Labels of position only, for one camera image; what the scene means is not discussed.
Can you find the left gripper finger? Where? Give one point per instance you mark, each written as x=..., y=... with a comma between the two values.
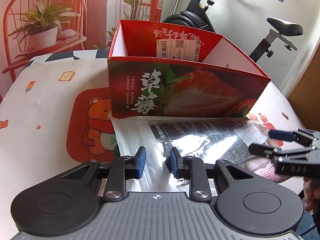
x=301, y=136
x=268, y=152

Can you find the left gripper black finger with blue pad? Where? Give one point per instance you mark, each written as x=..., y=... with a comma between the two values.
x=243, y=200
x=69, y=201

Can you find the silver foil plastic package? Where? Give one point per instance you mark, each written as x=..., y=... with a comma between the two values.
x=209, y=139

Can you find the person's hand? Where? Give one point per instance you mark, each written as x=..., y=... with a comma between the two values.
x=310, y=194

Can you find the white cartoon print tablecloth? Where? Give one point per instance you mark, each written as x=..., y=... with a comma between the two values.
x=39, y=107

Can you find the red strawberry cardboard box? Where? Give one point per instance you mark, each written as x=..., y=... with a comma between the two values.
x=162, y=69

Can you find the potted plant white pot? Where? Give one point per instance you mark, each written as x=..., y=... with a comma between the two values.
x=45, y=17

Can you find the red wire chair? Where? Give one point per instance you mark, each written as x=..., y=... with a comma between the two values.
x=67, y=37

